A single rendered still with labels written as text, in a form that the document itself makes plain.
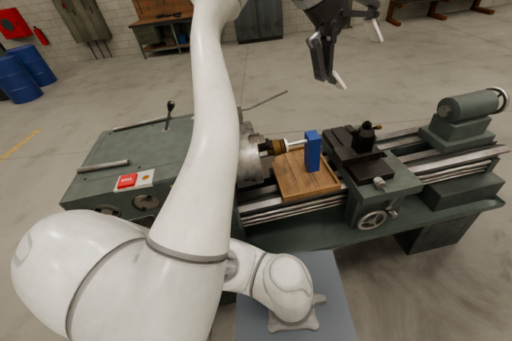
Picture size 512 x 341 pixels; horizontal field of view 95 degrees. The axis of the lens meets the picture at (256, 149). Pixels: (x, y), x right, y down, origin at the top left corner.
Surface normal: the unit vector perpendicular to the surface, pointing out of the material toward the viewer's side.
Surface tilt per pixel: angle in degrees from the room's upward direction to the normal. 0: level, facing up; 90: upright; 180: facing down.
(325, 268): 0
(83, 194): 0
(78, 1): 90
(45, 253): 14
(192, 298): 56
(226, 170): 63
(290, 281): 5
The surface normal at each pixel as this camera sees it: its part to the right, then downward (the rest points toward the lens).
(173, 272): 0.08, -0.21
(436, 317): -0.13, -0.76
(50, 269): -0.29, -0.49
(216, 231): 0.74, -0.09
